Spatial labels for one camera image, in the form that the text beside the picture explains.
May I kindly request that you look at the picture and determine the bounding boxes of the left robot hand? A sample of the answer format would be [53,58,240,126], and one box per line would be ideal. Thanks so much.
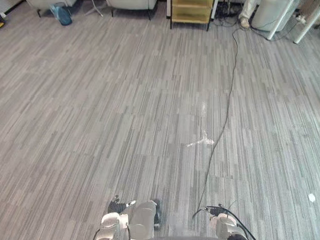
[107,195,137,215]

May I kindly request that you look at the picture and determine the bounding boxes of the white table leg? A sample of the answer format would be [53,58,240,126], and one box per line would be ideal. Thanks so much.
[266,0,297,41]
[293,7,320,45]

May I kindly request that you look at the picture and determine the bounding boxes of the dark robot foot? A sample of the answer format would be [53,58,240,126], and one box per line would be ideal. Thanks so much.
[152,198,162,231]

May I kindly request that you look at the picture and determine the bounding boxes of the black cable tangle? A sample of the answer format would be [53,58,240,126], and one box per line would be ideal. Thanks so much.
[213,0,244,27]

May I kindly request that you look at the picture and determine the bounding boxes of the white thin stand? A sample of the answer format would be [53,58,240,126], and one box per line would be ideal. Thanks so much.
[84,0,104,18]

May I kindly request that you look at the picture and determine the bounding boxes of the yellow shelf cart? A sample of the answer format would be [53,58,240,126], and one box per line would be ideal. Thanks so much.
[169,0,218,32]

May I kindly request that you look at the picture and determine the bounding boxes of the person's leg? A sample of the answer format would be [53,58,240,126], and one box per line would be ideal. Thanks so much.
[238,0,261,29]

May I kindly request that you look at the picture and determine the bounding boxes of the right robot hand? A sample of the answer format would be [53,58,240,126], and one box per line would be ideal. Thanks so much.
[200,205,226,218]

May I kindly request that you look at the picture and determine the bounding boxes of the blue bag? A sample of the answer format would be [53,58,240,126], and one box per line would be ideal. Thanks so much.
[49,3,74,27]

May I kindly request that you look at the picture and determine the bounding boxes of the clear tape mark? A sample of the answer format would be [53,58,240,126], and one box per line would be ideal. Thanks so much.
[185,129,216,149]

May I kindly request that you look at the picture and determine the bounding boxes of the white armchair with dark legs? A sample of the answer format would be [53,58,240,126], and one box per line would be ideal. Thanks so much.
[105,0,159,21]

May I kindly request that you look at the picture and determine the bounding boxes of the white round appliance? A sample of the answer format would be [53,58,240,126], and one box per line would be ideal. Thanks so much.
[250,0,296,33]

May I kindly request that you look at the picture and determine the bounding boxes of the white power strip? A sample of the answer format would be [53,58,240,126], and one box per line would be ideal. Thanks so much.
[294,13,308,25]

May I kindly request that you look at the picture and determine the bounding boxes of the long black floor cable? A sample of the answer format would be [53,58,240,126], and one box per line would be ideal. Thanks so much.
[192,27,241,220]

